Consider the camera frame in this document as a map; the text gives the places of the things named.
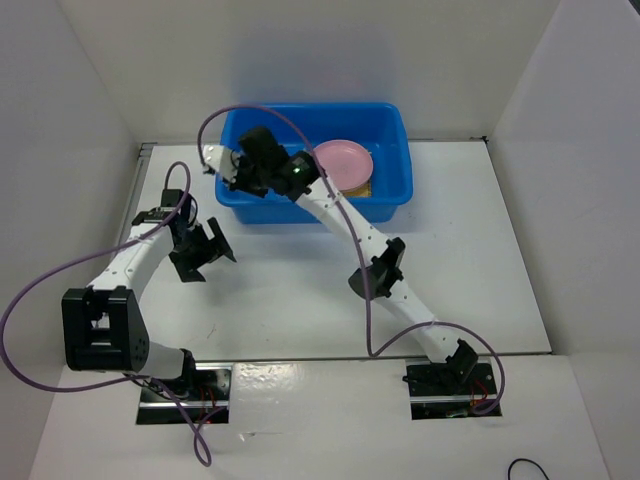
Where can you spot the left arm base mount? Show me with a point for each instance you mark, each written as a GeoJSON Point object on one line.
{"type": "Point", "coordinates": [205, 397]}

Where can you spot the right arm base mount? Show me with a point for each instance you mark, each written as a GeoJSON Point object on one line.
{"type": "Point", "coordinates": [431, 399]}

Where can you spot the blue plastic bin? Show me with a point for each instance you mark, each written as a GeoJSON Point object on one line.
{"type": "Point", "coordinates": [377, 126]}

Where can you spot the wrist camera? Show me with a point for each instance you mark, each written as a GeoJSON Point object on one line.
{"type": "Point", "coordinates": [193, 212]}
{"type": "Point", "coordinates": [220, 160]}

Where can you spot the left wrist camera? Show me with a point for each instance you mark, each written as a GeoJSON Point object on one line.
{"type": "Point", "coordinates": [193, 212]}

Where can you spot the pink plastic plate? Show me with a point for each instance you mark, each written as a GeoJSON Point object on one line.
{"type": "Point", "coordinates": [332, 157]}

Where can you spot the woven bamboo mat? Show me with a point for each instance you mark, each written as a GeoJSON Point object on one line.
{"type": "Point", "coordinates": [357, 172]}

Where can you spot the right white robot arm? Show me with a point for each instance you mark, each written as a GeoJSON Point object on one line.
{"type": "Point", "coordinates": [264, 165]}

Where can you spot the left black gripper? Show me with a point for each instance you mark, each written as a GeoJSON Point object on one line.
{"type": "Point", "coordinates": [212, 249]}

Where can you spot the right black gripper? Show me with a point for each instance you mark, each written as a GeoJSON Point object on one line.
{"type": "Point", "coordinates": [239, 183]}

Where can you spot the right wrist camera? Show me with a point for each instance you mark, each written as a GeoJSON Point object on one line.
{"type": "Point", "coordinates": [220, 160]}

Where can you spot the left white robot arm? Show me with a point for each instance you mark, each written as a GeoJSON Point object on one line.
{"type": "Point", "coordinates": [103, 326]}

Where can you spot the orange plastic plate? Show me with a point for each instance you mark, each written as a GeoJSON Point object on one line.
{"type": "Point", "coordinates": [363, 190]}

